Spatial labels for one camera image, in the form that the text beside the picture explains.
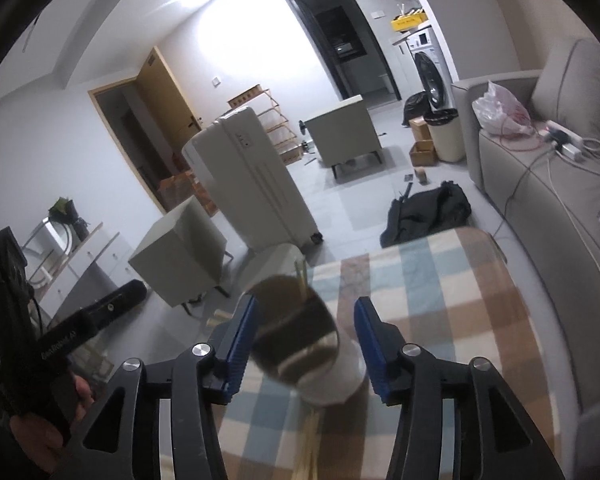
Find black backpack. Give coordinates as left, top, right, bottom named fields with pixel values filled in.
left=379, top=181, right=471, bottom=248

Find wooden chopstick bundle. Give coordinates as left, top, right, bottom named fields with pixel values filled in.
left=291, top=406, right=325, bottom=480

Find grey cabinet near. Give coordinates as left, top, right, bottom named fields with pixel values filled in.
left=129, top=197, right=227, bottom=307

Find beige trash bin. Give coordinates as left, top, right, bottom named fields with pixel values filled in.
left=424, top=108, right=466, bottom=164

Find white plastic bag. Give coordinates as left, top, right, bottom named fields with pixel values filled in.
left=471, top=81, right=534, bottom=136

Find wooden door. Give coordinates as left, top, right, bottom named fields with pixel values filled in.
left=134, top=45, right=204, bottom=212

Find checkered tablecloth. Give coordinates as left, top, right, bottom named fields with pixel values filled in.
left=214, top=228, right=560, bottom=479

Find white utensil holder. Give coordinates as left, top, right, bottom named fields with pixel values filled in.
left=248, top=275, right=366, bottom=406

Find washing machine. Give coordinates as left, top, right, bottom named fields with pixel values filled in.
left=406, top=26, right=455, bottom=110

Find grey sofa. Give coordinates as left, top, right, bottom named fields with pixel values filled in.
left=452, top=37, right=600, bottom=469

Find white power strip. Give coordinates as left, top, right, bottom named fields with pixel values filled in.
left=539, top=120, right=584, bottom=162

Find cardboard box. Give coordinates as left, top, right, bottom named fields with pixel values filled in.
left=410, top=140, right=438, bottom=167

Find white dresser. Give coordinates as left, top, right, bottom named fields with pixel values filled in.
left=21, top=218, right=139, bottom=324

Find grey cabinet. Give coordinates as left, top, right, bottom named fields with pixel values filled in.
left=300, top=96, right=382, bottom=178
left=129, top=197, right=227, bottom=307

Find yellow crate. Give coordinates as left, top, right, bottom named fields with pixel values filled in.
left=390, top=8, right=428, bottom=32

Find chopsticks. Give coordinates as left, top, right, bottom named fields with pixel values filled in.
left=294, top=259, right=309, bottom=302

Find grey cabinet far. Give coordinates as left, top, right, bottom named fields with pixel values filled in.
left=300, top=96, right=382, bottom=178

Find black garbage bag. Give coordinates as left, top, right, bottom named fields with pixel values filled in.
left=402, top=91, right=431, bottom=127

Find wooden shoe rack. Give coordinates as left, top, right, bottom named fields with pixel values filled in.
left=227, top=84, right=303, bottom=165

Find operator hand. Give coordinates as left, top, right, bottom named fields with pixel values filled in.
left=9, top=375, right=94, bottom=474

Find white suitcase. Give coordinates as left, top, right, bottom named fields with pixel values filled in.
left=182, top=106, right=324, bottom=252

